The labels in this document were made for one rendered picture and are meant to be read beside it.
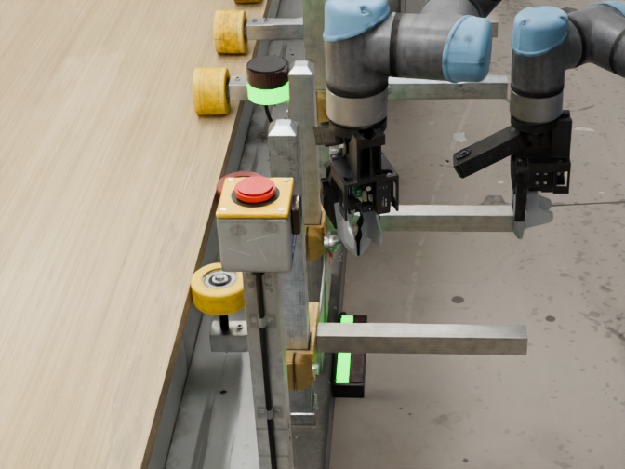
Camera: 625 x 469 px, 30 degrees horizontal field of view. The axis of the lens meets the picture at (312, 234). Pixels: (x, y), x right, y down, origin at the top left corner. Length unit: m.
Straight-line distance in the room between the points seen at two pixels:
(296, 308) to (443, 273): 1.66
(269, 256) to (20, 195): 0.77
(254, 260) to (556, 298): 2.00
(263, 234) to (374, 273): 2.03
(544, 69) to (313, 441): 0.60
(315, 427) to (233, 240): 0.56
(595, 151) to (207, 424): 2.24
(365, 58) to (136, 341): 0.46
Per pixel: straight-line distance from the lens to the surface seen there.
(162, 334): 1.50
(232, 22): 2.19
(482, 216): 1.78
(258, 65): 1.64
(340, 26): 1.35
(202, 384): 1.85
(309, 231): 1.73
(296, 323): 1.54
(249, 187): 1.14
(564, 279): 3.16
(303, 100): 1.64
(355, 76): 1.37
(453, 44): 1.34
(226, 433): 1.77
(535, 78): 1.66
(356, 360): 1.75
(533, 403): 2.76
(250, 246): 1.14
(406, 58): 1.35
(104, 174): 1.87
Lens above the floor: 1.81
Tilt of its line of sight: 33 degrees down
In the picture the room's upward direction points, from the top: 3 degrees counter-clockwise
